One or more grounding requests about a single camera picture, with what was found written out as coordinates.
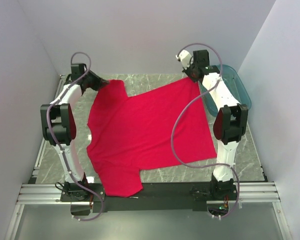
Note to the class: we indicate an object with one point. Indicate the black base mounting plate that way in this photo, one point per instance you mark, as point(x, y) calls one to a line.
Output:
point(154, 196)

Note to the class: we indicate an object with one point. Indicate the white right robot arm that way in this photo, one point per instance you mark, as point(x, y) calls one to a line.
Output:
point(230, 123)

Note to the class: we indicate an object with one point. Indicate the aluminium frame rail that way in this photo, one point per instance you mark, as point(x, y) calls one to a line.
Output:
point(47, 194)

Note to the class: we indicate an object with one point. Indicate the teal plastic basket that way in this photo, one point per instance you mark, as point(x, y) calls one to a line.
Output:
point(237, 87)

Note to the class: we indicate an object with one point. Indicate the red t shirt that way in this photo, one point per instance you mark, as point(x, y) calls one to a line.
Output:
point(161, 128)

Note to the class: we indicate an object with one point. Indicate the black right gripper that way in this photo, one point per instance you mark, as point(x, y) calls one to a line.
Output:
point(186, 71)

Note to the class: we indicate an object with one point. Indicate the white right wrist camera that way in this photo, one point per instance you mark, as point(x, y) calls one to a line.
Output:
point(185, 58)

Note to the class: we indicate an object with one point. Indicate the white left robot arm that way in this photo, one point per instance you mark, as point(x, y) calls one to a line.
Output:
point(59, 129)

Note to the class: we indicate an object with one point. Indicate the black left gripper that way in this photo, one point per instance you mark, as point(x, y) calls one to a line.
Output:
point(100, 82)

